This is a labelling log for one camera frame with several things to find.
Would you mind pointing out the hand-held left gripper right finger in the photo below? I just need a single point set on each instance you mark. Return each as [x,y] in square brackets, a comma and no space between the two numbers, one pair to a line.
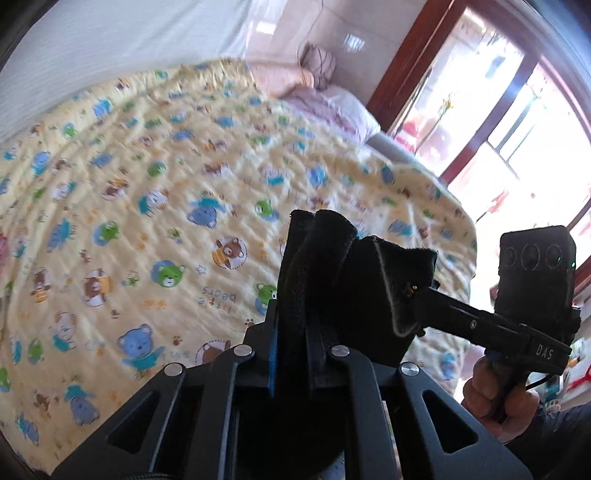
[362,397]

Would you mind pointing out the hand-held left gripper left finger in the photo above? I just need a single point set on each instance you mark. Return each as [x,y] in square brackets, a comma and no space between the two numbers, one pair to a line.
[272,355]

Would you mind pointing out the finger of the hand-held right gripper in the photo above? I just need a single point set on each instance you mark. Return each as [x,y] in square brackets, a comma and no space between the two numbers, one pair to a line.
[471,321]

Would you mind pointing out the black pants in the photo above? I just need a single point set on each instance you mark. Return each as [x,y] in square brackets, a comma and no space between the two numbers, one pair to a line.
[341,286]

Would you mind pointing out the person's right forearm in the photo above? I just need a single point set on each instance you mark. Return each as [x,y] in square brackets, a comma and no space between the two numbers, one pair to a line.
[558,443]

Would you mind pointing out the person's right hand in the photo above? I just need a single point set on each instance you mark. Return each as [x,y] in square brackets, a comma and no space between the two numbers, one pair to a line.
[482,392]

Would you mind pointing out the grey mattress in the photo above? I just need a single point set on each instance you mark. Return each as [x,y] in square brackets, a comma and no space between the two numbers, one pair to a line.
[401,154]

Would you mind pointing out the yellow bear-print blanket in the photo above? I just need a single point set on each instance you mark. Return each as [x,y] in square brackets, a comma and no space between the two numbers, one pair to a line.
[138,207]

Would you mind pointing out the pale pink white pillow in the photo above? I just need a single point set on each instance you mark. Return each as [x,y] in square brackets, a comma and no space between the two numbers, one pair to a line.
[337,108]

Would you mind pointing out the brown window frame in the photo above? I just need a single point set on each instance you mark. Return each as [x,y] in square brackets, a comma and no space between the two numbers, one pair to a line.
[406,64]

